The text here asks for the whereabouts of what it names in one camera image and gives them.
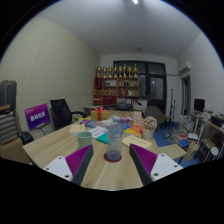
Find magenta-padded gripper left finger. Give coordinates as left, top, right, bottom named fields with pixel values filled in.
left=43, top=143, right=95, bottom=187

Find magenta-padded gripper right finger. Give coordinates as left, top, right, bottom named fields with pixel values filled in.
left=128, top=143, right=184, bottom=186

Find clear plastic water bottle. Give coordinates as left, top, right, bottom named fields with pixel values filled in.
left=106, top=115, right=125, bottom=162

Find low wooden side table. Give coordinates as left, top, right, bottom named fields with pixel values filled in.
left=159, top=143, right=188, bottom=160

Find brown paper bag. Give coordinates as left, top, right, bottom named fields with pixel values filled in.
left=184, top=142, right=200, bottom=163

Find tan flat notebook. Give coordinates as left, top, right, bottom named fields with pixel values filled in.
left=121, top=134, right=153, bottom=150

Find pale green ribbed cup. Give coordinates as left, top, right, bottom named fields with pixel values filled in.
left=76, top=131, right=93, bottom=150

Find stack of books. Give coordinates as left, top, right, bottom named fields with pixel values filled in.
left=169, top=114, right=196, bottom=149

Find black bag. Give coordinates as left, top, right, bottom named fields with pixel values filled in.
left=19, top=130, right=34, bottom=145

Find pink flowers in white pot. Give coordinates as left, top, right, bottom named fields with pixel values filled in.
left=142, top=115, right=158, bottom=140

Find cream thick book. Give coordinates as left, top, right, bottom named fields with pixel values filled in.
left=69, top=124, right=86, bottom=135

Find wooden seat chair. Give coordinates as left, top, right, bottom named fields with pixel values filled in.
left=198, top=137, right=216, bottom=161

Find yellow orange book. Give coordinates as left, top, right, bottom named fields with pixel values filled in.
left=124, top=125, right=144, bottom=136

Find white round stool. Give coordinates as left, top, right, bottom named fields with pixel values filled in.
left=204, top=145, right=221, bottom=163

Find grey armchair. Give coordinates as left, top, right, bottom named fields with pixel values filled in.
left=144, top=105, right=167, bottom=129

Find blue red printed book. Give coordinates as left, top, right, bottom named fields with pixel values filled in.
left=80, top=119, right=98, bottom=129

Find purple sign board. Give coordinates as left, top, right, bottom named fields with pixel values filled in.
left=24, top=103, right=52, bottom=132

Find black office chair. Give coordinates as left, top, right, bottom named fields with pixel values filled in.
left=49, top=98, right=88, bottom=131

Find teal book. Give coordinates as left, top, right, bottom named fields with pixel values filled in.
left=95, top=133, right=109, bottom=145

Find white paper sheet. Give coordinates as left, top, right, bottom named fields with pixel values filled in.
left=88, top=125, right=108, bottom=139

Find orange standing card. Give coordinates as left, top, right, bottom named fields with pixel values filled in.
left=133, top=111, right=144, bottom=127

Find cluttered wooden side desk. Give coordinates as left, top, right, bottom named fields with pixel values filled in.
left=189, top=113, right=224, bottom=161

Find black tripod stand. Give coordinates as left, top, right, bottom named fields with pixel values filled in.
left=169, top=89, right=177, bottom=129

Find silver ribbed suitcase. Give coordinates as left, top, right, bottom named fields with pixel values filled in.
left=0, top=111, right=19, bottom=145

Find yellow gift box red ribbon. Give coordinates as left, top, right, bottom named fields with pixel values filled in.
left=90, top=106, right=110, bottom=122

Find small white round table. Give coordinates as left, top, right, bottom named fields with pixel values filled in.
left=83, top=105, right=101, bottom=116

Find black computer monitor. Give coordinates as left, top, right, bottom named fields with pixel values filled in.
left=193, top=98, right=206, bottom=112

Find black framed glass door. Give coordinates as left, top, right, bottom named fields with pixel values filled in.
left=113, top=60, right=167, bottom=114

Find dark grey suitcase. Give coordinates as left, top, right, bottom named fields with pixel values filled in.
left=0, top=79, right=18, bottom=114

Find wooden shelf unit with trophies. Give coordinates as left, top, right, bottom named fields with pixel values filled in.
left=92, top=64, right=140, bottom=107

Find white air conditioner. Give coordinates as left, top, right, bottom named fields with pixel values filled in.
left=179, top=60, right=193, bottom=76

